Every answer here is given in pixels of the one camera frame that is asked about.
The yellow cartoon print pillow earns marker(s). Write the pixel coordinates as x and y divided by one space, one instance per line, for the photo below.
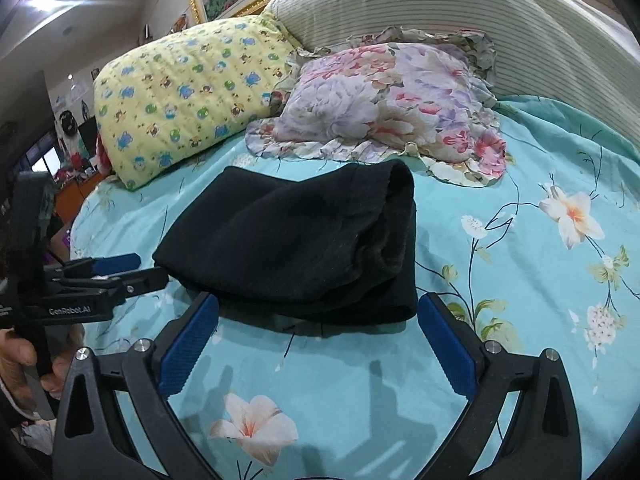
177 96

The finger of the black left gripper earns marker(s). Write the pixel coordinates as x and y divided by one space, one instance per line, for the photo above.
135 282
112 264

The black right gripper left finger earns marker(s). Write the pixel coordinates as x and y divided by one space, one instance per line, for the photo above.
92 440

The orange cabinet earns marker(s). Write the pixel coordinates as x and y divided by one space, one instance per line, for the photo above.
72 195

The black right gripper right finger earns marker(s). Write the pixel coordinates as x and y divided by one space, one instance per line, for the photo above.
542 440

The striped white headboard cover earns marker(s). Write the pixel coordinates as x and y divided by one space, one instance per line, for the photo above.
561 49

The black pants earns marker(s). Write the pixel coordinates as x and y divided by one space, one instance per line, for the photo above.
335 249

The pink purple floral pillow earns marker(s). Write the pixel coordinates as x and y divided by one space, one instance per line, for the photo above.
402 92

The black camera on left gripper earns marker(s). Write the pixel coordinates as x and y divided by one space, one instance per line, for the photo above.
32 209

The person's left hand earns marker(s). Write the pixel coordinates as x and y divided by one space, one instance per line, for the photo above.
18 353

